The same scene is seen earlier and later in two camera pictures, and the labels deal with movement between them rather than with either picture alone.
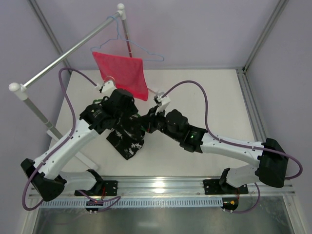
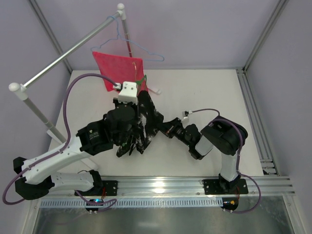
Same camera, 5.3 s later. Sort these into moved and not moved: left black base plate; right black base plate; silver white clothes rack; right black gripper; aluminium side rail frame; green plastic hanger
Moved: right black gripper; green plastic hanger
Not moved: aluminium side rail frame; silver white clothes rack; right black base plate; left black base plate
